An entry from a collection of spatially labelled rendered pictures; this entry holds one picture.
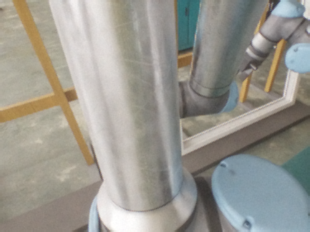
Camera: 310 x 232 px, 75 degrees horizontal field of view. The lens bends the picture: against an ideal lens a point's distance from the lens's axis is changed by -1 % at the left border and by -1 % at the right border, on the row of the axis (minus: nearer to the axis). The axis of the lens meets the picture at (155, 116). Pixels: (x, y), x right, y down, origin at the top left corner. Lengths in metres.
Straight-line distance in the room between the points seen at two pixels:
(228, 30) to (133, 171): 0.19
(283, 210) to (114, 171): 0.19
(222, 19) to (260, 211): 0.21
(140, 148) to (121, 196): 0.06
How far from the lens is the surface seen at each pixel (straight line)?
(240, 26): 0.27
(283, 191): 0.29
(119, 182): 0.19
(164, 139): 0.17
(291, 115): 1.99
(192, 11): 3.00
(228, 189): 0.26
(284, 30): 0.76
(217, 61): 0.30
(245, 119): 1.73
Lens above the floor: 1.17
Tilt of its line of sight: 39 degrees down
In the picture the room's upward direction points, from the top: 6 degrees counter-clockwise
